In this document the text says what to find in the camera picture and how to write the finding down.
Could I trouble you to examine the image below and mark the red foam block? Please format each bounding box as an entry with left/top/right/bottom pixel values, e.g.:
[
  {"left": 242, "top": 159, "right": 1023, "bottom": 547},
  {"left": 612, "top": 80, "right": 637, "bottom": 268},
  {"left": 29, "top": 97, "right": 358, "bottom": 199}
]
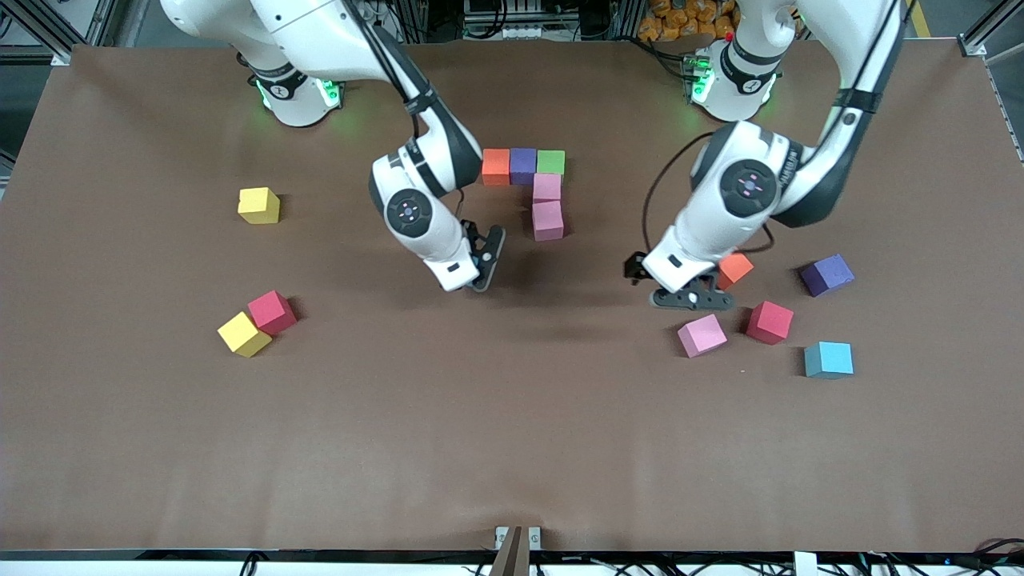
[
  {"left": 746, "top": 301, "right": 795, "bottom": 346},
  {"left": 246, "top": 290, "right": 298, "bottom": 335}
]

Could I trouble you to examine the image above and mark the light blue foam block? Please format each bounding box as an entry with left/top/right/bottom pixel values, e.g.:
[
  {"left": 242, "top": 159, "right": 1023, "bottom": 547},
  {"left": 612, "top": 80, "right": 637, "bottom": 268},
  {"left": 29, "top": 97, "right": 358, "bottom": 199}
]
[{"left": 804, "top": 342, "right": 854, "bottom": 379}]

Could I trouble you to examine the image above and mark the white power strip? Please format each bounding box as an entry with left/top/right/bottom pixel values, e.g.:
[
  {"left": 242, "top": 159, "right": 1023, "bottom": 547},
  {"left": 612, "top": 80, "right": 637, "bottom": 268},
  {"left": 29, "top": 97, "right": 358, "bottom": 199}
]
[{"left": 472, "top": 22, "right": 577, "bottom": 40}]

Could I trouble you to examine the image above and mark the yellow foam block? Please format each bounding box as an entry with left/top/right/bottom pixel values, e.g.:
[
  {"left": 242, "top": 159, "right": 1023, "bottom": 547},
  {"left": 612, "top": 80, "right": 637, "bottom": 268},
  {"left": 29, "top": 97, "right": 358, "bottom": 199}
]
[
  {"left": 218, "top": 310, "right": 273, "bottom": 358},
  {"left": 237, "top": 186, "right": 282, "bottom": 226}
]

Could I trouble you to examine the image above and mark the bag of orange items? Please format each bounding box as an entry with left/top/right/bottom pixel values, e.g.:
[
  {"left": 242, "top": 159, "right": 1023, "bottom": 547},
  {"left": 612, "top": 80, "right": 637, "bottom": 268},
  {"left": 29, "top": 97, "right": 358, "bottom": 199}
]
[{"left": 638, "top": 0, "right": 741, "bottom": 42}]

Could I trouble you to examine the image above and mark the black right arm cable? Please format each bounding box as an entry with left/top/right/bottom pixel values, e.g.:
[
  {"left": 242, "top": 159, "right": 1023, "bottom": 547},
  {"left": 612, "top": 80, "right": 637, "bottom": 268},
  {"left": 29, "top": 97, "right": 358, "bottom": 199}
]
[{"left": 340, "top": 0, "right": 469, "bottom": 225}]

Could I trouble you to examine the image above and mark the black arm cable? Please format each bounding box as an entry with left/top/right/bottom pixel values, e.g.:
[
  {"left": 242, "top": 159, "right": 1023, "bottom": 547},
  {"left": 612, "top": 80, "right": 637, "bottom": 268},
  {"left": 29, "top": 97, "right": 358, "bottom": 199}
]
[
  {"left": 624, "top": 0, "right": 913, "bottom": 285},
  {"left": 340, "top": 0, "right": 469, "bottom": 225}
]

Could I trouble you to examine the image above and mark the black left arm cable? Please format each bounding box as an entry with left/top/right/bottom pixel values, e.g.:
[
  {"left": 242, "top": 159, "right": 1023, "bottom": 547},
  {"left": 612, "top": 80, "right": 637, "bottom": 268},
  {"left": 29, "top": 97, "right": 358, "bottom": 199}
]
[{"left": 624, "top": 0, "right": 913, "bottom": 285}]

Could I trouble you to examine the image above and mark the small metal bracket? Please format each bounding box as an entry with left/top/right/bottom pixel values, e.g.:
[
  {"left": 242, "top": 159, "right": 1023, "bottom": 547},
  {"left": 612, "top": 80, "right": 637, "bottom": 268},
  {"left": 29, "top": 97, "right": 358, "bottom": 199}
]
[{"left": 494, "top": 526, "right": 542, "bottom": 551}]

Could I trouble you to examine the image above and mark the brown post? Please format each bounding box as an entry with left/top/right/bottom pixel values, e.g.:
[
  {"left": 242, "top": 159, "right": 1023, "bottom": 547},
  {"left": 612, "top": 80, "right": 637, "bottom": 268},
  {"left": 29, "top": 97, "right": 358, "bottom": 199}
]
[{"left": 490, "top": 526, "right": 530, "bottom": 576}]

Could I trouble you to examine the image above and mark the aluminium frame post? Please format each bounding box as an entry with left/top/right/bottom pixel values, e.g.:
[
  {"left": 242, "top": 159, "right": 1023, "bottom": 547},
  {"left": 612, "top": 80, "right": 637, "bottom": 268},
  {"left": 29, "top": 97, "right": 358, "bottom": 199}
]
[{"left": 956, "top": 0, "right": 1024, "bottom": 58}]

